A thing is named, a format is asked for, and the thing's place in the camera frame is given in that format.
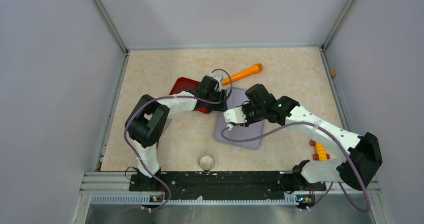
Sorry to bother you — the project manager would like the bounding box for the orange plastic rolling pin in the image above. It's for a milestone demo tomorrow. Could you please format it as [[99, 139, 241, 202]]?
[[223, 63, 264, 85]]

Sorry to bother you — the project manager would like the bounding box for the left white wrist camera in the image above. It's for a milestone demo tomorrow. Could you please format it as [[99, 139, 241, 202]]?
[[213, 75, 225, 91]]

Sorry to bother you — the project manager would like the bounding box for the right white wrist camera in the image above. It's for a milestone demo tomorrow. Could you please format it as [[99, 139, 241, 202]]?
[[223, 106, 247, 130]]

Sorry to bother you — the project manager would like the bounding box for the metal scraper wooden handle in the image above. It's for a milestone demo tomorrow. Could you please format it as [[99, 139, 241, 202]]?
[[156, 119, 172, 149]]

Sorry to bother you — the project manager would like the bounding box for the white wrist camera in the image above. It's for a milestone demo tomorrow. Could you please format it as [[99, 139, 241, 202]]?
[[223, 106, 247, 130], [213, 75, 225, 91]]

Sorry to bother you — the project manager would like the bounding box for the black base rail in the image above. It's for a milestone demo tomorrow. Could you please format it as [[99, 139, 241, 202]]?
[[129, 171, 327, 201]]

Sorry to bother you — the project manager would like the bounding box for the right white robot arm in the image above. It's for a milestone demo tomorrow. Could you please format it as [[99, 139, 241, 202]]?
[[243, 84, 383, 190]]

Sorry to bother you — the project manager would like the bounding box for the yellow toy car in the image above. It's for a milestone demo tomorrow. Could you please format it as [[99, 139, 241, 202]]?
[[309, 140, 331, 161]]

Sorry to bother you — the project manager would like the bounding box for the dark red lacquer tray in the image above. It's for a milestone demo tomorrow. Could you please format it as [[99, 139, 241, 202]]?
[[169, 76, 218, 117]]

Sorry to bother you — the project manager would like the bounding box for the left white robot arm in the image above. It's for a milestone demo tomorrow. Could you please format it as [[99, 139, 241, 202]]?
[[124, 75, 231, 191]]

